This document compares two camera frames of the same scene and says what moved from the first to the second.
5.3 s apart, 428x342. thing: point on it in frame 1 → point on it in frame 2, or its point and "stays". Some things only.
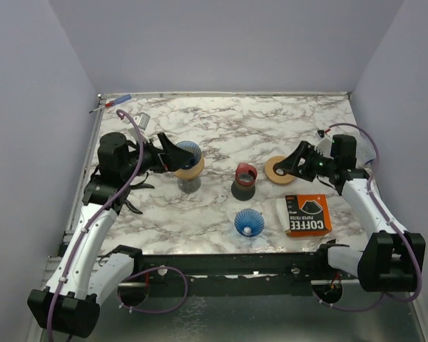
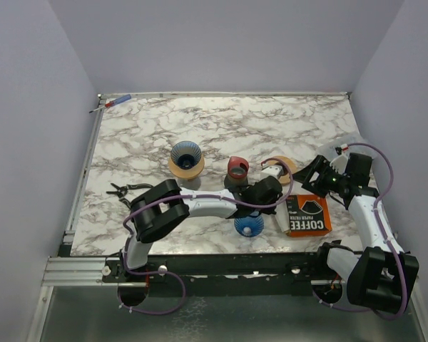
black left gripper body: x=157 y=164 → x=269 y=210
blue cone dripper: x=193 y=148 stays
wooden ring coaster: x=192 y=172 stays
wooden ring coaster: x=282 y=179 stays
